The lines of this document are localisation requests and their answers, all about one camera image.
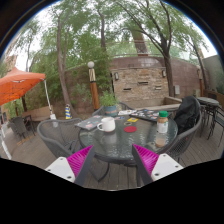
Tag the laptop with stickers right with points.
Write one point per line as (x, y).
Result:
(145, 114)

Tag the background round table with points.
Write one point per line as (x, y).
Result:
(212, 112)

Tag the wooden lamp post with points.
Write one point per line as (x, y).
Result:
(93, 86)

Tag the striped blue yellow bollard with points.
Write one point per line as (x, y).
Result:
(68, 112)

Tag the background dark chair left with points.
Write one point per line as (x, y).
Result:
(22, 125)

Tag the round glass patio table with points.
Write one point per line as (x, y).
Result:
(116, 147)

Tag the chair with black jacket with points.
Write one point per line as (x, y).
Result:
(182, 128)

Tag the laptop with stickers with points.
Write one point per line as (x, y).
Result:
(145, 114)
(90, 123)

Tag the laptop with stickers left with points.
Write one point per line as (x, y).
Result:
(90, 123)

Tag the orange canopy tent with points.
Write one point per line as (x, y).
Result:
(16, 83)

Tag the dark round coaster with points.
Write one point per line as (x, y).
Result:
(127, 123)

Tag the bottle with green cap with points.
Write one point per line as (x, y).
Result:
(162, 122)

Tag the potted green plant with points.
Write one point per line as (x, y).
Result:
(108, 99)

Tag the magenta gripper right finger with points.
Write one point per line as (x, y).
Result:
(152, 166)

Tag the white ceramic mug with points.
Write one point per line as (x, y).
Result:
(107, 124)

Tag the red round coaster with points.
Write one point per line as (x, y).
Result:
(130, 129)

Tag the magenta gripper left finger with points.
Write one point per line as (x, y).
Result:
(75, 167)

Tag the yellow square coaster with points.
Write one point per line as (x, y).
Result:
(132, 120)

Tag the grey mesh patio chair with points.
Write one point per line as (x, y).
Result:
(60, 136)

